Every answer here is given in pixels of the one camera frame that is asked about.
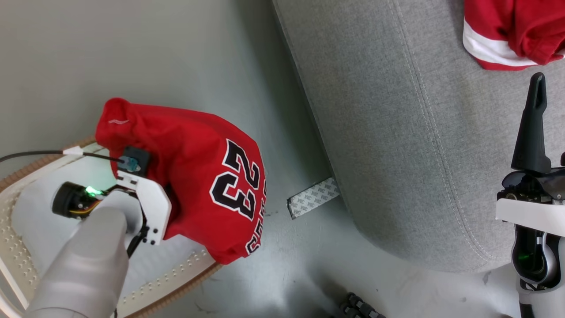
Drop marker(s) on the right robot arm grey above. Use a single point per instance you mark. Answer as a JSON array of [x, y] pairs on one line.
[[538, 269]]

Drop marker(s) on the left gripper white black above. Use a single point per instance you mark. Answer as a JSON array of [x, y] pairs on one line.
[[148, 207]]

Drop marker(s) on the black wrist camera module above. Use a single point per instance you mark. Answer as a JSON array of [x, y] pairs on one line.
[[134, 160]]

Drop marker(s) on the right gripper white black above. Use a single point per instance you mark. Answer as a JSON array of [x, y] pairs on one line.
[[534, 207]]

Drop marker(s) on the grey printed tape strip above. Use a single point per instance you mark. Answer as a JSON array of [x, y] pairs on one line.
[[313, 198]]

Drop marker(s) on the white perforated laundry basket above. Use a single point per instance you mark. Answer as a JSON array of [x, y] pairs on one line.
[[26, 247]]

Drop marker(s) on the red and white garment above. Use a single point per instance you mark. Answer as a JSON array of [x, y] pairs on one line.
[[516, 31]]

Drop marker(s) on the red jersey number 23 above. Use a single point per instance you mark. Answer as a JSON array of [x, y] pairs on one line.
[[194, 181]]

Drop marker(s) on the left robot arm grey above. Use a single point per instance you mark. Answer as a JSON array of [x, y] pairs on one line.
[[84, 269]]

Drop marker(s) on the grey fabric sofa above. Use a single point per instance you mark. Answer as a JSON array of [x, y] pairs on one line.
[[419, 123]]

